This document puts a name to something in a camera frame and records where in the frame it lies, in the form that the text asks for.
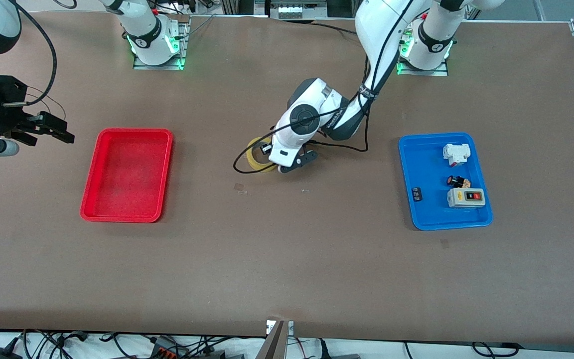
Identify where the yellow clear tape roll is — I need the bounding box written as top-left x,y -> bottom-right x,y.
245,137 -> 282,174

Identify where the red plastic tray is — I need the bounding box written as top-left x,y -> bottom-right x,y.
80,128 -> 174,223

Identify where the blue plastic tray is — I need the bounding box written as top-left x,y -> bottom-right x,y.
399,132 -> 494,231

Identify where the white power strip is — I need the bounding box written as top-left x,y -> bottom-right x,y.
277,4 -> 318,20

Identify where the white circuit breaker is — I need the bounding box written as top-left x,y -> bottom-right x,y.
443,143 -> 470,167

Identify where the aluminium profile bar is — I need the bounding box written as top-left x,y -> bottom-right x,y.
256,321 -> 288,359

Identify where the orange connector block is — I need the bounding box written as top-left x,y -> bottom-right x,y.
149,336 -> 189,359

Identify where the thin black right gripper wire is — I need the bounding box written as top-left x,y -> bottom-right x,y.
24,86 -> 67,120

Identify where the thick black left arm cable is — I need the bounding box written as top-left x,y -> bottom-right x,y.
233,0 -> 415,175

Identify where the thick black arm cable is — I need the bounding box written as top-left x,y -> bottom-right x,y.
233,0 -> 415,175
15,0 -> 58,106

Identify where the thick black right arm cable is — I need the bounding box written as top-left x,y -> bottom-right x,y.
15,0 -> 58,106

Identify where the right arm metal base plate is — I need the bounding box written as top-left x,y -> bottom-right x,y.
133,15 -> 190,71

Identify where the black cable on table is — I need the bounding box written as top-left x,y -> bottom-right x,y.
311,19 -> 358,36

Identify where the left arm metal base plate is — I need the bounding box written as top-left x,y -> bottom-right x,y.
396,57 -> 450,77

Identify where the aluminium frame structure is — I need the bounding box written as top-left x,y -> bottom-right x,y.
220,0 -> 362,21

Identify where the grey on-off switch box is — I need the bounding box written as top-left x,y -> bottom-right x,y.
446,187 -> 487,209

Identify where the white metal bracket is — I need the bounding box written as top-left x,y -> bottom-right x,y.
266,320 -> 295,336

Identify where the black looped cable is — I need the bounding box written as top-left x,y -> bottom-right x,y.
471,341 -> 521,358

